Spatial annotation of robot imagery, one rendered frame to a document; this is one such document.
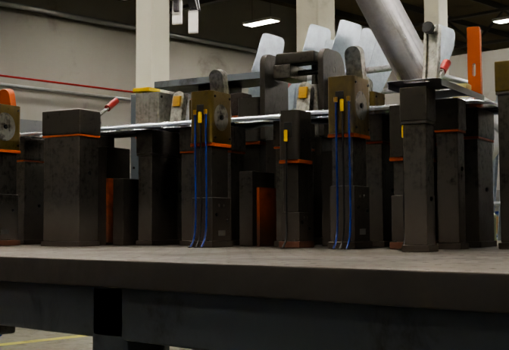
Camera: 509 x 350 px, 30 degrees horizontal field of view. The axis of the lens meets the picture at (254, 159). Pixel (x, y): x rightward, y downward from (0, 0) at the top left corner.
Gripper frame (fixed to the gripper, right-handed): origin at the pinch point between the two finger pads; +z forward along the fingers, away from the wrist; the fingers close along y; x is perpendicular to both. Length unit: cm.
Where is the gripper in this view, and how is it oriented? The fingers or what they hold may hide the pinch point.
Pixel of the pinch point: (185, 25)
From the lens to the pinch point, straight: 283.7
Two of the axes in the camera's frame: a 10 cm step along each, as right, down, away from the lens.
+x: 9.6, -0.3, -2.8
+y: -2.8, -0.6, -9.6
